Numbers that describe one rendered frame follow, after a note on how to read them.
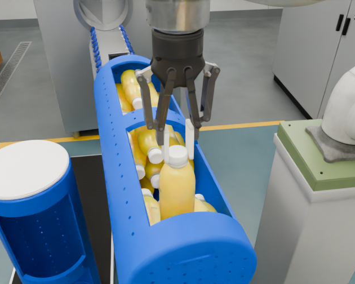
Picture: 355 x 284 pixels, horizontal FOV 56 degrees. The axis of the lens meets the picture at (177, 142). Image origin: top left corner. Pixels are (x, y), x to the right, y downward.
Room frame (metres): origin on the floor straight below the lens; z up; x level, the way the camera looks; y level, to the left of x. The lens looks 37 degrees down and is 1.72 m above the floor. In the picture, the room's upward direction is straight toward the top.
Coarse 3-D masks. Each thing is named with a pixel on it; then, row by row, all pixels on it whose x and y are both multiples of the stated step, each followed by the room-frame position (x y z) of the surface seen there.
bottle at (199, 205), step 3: (195, 198) 0.56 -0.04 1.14; (195, 201) 0.55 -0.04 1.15; (198, 201) 0.55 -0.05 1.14; (201, 201) 0.56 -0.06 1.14; (195, 204) 0.54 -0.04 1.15; (198, 204) 0.54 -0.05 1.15; (201, 204) 0.54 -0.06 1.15; (204, 204) 0.55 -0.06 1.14; (195, 207) 0.53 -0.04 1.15; (198, 207) 0.53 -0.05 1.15; (201, 207) 0.53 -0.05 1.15; (204, 207) 0.53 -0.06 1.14; (207, 207) 0.54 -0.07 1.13; (195, 210) 0.52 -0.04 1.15; (198, 210) 0.52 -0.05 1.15; (201, 210) 0.52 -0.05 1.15; (204, 210) 0.52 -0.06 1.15; (207, 210) 0.53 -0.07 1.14
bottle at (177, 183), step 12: (168, 168) 0.47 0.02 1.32; (180, 168) 0.47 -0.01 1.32; (192, 168) 0.48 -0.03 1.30; (168, 180) 0.45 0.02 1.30; (180, 180) 0.45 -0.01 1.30; (192, 180) 0.46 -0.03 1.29; (168, 192) 0.45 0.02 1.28; (180, 192) 0.45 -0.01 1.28; (192, 192) 0.46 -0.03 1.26; (168, 204) 0.45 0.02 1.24; (180, 204) 0.45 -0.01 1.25; (192, 204) 0.46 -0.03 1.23; (168, 216) 0.45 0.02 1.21
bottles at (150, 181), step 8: (176, 136) 0.89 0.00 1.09; (184, 144) 0.85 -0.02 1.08; (192, 160) 0.78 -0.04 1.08; (144, 168) 0.74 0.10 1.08; (152, 168) 0.73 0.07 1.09; (160, 168) 0.73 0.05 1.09; (144, 176) 0.75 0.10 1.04; (152, 176) 0.71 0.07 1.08; (144, 184) 0.73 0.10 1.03; (152, 184) 0.69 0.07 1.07; (152, 192) 0.72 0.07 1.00; (208, 208) 0.58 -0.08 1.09
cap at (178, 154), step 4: (172, 148) 0.49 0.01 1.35; (176, 148) 0.49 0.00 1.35; (180, 148) 0.49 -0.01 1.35; (184, 148) 0.49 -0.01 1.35; (172, 152) 0.48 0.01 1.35; (176, 152) 0.48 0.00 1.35; (180, 152) 0.48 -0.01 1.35; (184, 152) 0.48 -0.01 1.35; (172, 156) 0.47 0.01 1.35; (176, 156) 0.47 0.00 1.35; (180, 156) 0.47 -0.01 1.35; (184, 156) 0.47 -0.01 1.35; (172, 160) 0.46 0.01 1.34; (176, 160) 0.46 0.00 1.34; (180, 160) 0.46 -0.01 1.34; (184, 160) 0.47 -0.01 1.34; (172, 164) 0.47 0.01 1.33; (176, 164) 0.46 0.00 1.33; (180, 164) 0.46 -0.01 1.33
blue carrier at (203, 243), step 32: (128, 64) 1.21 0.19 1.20; (96, 96) 1.05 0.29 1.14; (128, 128) 0.75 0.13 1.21; (128, 160) 0.62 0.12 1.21; (128, 192) 0.52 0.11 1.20; (128, 224) 0.45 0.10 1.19; (160, 224) 0.41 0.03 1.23; (192, 224) 0.41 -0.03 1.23; (224, 224) 0.42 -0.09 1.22; (128, 256) 0.38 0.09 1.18; (160, 256) 0.36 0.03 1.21; (192, 256) 0.37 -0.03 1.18; (224, 256) 0.39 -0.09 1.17
